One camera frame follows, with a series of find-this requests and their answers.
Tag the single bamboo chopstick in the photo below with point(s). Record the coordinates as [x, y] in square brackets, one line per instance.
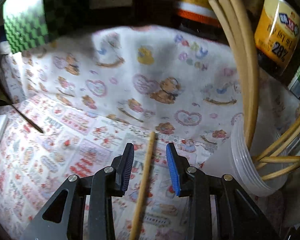
[145, 180]

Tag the dark vinegar bottle red cap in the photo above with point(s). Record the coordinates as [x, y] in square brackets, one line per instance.
[195, 7]

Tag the translucent plastic cup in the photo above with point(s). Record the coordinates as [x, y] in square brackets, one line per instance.
[242, 170]

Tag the red print table cloth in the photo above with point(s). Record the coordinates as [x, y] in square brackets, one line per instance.
[52, 167]

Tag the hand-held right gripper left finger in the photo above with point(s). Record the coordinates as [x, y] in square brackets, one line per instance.
[126, 170]

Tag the bundle of bamboo chopsticks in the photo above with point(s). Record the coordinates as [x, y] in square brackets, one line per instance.
[250, 80]

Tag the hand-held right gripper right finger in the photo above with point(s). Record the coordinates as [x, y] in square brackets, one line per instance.
[173, 172]

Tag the green checkered box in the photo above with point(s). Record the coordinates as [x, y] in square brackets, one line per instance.
[27, 30]

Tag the bear print blanket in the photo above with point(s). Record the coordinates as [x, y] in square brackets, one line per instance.
[140, 92]

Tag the oyster sauce bottle yellow label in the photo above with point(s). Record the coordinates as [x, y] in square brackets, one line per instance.
[277, 30]

